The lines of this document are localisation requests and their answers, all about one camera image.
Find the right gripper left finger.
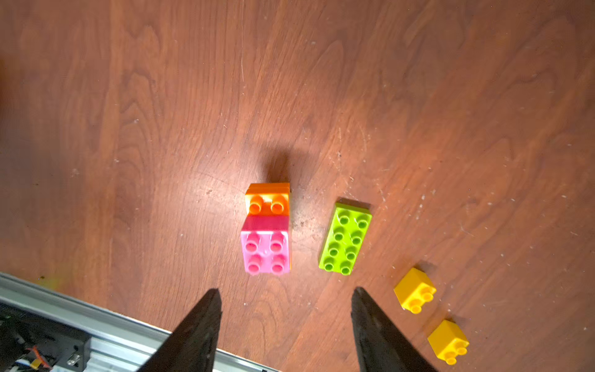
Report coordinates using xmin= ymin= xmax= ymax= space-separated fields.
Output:
xmin=139 ymin=288 xmax=222 ymax=372

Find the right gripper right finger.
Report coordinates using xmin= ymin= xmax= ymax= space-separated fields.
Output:
xmin=351 ymin=287 xmax=435 ymax=371

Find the green long lego brick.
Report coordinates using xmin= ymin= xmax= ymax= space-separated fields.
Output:
xmin=319 ymin=202 xmax=373 ymax=276

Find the pink lego brick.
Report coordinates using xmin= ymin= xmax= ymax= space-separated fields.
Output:
xmin=240 ymin=215 xmax=291 ymax=276

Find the yellow small lego brick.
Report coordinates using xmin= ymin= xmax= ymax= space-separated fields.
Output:
xmin=394 ymin=268 xmax=437 ymax=315
xmin=428 ymin=319 xmax=469 ymax=366

